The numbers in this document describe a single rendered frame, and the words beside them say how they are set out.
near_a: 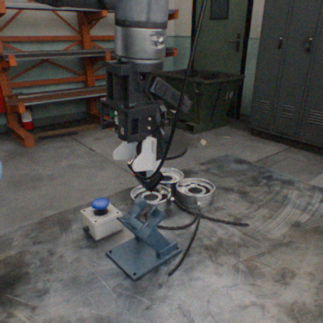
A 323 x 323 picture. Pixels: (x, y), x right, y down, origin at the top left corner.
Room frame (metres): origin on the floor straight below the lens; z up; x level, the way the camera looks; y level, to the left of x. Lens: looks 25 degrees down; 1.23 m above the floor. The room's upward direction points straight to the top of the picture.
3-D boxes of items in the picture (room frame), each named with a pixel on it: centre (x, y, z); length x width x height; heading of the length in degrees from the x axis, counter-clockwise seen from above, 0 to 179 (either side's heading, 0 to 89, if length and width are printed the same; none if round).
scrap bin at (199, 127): (4.19, -0.47, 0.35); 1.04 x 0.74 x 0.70; 38
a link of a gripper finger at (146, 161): (0.48, 0.03, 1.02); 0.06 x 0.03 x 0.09; 136
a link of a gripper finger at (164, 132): (0.49, 0.01, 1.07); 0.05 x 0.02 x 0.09; 46
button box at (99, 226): (0.59, 0.14, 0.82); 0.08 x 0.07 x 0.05; 128
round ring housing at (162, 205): (0.69, 0.03, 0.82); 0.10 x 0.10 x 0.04
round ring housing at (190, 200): (0.73, -0.09, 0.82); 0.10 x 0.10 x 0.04
